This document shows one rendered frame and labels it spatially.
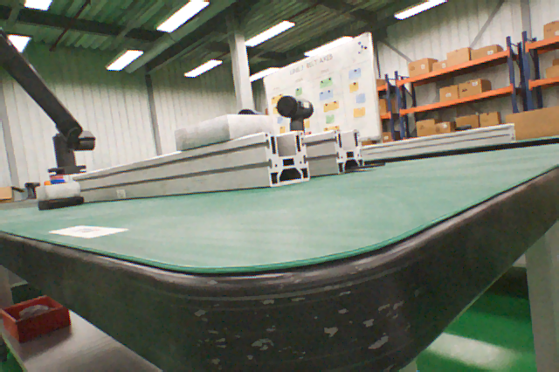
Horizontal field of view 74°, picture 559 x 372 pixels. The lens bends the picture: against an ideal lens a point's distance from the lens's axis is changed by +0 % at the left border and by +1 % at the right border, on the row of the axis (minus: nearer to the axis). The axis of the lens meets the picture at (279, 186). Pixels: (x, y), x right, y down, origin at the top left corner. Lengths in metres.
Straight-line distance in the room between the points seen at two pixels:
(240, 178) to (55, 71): 12.55
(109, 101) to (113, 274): 13.16
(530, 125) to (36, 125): 11.82
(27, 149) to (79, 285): 12.21
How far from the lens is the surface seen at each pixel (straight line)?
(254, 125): 0.66
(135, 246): 0.19
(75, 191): 1.09
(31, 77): 1.23
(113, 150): 13.02
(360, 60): 3.87
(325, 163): 0.73
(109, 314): 0.20
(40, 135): 12.59
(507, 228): 0.24
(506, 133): 2.02
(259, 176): 0.58
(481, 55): 10.50
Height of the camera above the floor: 0.81
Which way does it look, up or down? 3 degrees down
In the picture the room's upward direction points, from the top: 8 degrees counter-clockwise
